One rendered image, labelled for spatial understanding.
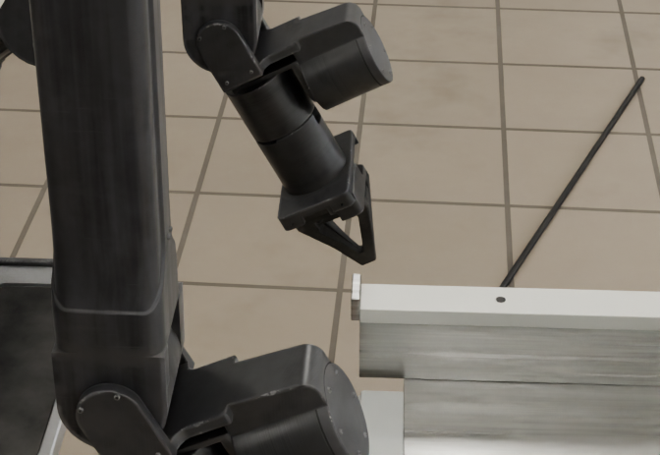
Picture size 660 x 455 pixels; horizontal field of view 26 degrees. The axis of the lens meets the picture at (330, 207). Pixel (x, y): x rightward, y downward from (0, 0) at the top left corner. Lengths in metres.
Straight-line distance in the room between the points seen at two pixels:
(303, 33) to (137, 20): 0.49
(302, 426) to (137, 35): 0.23
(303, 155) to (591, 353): 0.31
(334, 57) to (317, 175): 0.11
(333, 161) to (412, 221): 1.53
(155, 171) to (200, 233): 1.99
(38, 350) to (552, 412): 0.38
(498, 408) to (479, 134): 2.04
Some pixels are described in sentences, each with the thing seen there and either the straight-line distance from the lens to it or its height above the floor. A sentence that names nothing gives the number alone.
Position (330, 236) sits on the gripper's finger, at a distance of 1.21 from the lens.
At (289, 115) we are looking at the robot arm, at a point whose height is 0.92.
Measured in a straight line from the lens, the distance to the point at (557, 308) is 0.97.
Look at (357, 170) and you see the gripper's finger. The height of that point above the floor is 0.86.
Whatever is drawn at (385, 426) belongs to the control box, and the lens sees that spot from 0.96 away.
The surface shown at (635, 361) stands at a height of 0.86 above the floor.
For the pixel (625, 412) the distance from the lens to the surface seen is 0.99.
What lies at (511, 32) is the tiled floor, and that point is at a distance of 3.43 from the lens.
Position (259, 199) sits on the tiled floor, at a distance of 2.76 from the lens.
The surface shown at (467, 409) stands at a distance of 0.98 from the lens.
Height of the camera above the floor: 1.47
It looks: 33 degrees down
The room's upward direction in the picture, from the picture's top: straight up
